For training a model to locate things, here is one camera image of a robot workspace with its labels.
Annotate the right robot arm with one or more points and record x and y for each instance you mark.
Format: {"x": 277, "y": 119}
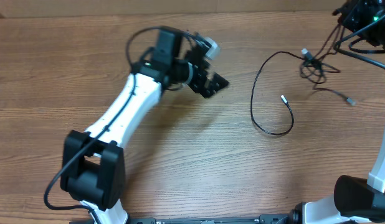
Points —
{"x": 354, "y": 200}

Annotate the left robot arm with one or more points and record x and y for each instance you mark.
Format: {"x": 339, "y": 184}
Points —
{"x": 93, "y": 163}

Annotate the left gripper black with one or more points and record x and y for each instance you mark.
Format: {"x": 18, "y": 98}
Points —
{"x": 211, "y": 89}

